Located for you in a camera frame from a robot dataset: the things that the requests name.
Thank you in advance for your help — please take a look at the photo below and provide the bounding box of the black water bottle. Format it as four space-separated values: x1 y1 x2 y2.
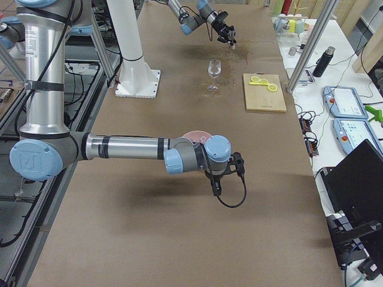
312 46 336 78

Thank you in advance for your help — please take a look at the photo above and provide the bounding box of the green handled tool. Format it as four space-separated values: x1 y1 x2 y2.
364 105 383 126

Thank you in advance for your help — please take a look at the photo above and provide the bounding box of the teach pendant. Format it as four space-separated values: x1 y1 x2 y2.
332 118 382 155
323 86 368 119

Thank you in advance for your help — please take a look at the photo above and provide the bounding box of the pink bowl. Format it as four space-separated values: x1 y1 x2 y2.
181 130 212 144

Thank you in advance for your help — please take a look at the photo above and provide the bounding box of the clear wine glass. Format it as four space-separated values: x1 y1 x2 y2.
207 59 221 91

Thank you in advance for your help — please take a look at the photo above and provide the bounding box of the steel double jigger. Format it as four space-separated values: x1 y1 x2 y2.
230 38 236 50

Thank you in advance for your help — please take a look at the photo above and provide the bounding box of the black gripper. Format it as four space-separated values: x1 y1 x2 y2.
212 14 236 42
221 152 245 178

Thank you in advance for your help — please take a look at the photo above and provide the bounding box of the upper teach pendant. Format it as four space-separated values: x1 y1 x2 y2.
323 86 368 119

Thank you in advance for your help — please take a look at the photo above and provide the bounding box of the yellow plastic knife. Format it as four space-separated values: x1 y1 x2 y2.
248 81 270 86

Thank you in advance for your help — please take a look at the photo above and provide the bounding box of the far lemon slice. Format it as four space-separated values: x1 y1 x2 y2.
268 84 278 91

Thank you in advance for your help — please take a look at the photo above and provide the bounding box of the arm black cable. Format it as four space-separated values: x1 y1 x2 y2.
209 172 247 208

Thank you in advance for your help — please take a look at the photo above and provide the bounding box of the small steel cup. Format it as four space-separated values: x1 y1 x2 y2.
288 47 298 57

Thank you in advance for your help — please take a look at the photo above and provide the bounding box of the white pedestal base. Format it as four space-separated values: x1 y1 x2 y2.
107 0 161 99

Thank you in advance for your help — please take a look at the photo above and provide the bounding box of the wooden cutting board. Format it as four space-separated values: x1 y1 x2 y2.
242 74 287 112

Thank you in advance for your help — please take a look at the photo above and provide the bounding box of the black laptop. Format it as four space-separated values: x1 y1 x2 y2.
320 138 383 222

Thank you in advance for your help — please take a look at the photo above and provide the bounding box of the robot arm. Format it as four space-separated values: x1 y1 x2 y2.
165 1 236 48
10 1 244 185

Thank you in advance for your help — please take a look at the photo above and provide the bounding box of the lemon slice near handle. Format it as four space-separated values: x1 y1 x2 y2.
251 76 260 83

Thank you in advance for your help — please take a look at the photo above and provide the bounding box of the aluminium frame post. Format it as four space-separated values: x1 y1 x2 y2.
286 0 338 94

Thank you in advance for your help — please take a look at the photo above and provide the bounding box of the lower teach pendant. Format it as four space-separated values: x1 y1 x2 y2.
332 118 382 155

